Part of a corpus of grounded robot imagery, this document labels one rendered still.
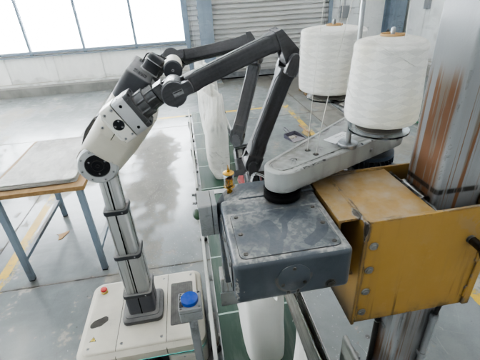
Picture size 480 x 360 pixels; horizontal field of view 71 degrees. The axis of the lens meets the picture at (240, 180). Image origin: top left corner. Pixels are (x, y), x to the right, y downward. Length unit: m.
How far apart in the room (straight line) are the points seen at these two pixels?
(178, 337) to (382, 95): 1.56
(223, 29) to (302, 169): 7.57
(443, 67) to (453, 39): 0.06
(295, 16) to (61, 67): 5.37
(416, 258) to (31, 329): 2.29
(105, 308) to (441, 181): 1.81
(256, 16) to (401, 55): 7.75
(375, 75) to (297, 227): 0.33
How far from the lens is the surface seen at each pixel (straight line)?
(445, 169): 0.87
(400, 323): 1.18
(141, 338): 1.95
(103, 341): 2.01
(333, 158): 0.84
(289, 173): 0.75
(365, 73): 0.67
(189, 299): 1.24
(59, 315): 2.63
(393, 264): 0.87
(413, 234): 0.84
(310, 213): 0.76
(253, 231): 0.70
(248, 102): 1.53
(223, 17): 8.25
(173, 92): 1.06
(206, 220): 0.83
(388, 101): 0.67
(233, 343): 1.69
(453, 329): 2.46
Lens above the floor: 1.77
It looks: 29 degrees down
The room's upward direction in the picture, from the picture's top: 3 degrees counter-clockwise
